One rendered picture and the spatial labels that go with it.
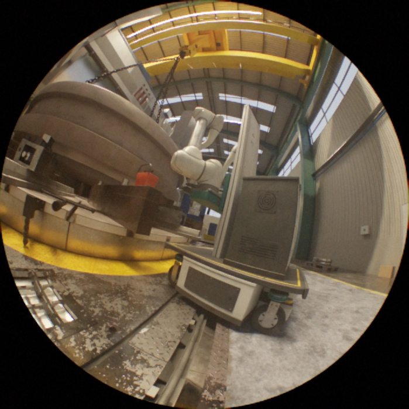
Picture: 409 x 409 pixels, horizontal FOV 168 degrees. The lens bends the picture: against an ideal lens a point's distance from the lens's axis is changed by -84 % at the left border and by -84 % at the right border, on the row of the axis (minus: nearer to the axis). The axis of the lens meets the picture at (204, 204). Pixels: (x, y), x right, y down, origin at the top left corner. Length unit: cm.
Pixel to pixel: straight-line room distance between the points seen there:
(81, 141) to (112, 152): 41
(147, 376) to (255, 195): 90
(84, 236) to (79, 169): 513
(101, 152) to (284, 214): 174
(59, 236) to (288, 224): 145
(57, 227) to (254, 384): 134
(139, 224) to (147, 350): 83
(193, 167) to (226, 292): 75
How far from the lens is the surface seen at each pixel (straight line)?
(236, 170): 105
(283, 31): 1119
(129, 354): 56
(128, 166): 180
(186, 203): 664
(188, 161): 91
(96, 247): 124
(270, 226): 72
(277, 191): 76
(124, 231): 125
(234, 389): 56
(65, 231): 120
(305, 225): 949
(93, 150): 173
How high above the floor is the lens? 47
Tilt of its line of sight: 11 degrees up
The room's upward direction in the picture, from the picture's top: 15 degrees clockwise
